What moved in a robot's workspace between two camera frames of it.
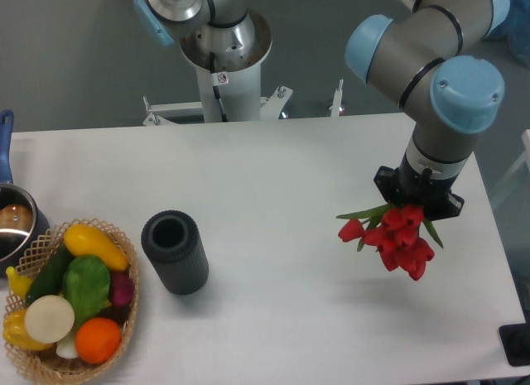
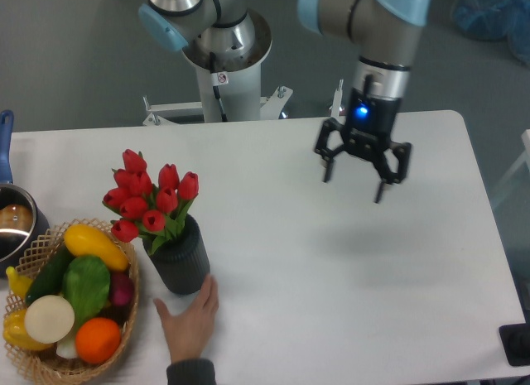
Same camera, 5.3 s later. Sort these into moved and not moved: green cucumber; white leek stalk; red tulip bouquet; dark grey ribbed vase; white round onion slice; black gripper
Moved: black gripper; red tulip bouquet
Not moved: white round onion slice; green cucumber; dark grey ribbed vase; white leek stalk
